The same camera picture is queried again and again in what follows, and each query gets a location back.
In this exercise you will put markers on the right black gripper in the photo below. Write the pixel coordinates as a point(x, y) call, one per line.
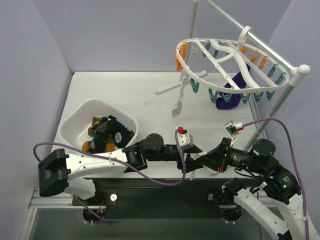
point(223, 155)

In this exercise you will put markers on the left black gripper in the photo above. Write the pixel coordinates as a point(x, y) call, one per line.
point(182, 160)

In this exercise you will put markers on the white sock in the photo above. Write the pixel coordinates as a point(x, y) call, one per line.
point(177, 111)
point(194, 164)

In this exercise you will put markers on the black blue sock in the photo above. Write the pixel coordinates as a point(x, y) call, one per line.
point(98, 142)
point(120, 132)

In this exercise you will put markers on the white round clip hanger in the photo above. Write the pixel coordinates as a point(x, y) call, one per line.
point(230, 67)

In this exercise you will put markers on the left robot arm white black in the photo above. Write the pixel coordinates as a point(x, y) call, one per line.
point(60, 172)

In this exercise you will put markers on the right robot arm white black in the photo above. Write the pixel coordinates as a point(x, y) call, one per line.
point(276, 202)

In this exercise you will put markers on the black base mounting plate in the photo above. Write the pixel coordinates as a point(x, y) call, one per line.
point(125, 198)

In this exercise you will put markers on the white plastic basket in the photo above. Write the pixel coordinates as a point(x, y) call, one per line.
point(73, 130)

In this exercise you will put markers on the silver white drying rack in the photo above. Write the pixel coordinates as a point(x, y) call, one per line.
point(297, 73)

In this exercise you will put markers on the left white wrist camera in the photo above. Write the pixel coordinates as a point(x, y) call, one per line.
point(183, 138)

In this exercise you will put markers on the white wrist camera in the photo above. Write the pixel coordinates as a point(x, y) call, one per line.
point(233, 129)
point(183, 138)

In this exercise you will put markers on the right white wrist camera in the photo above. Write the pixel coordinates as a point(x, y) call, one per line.
point(233, 129)

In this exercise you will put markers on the aluminium rail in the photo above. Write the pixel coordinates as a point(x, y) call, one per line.
point(60, 201)

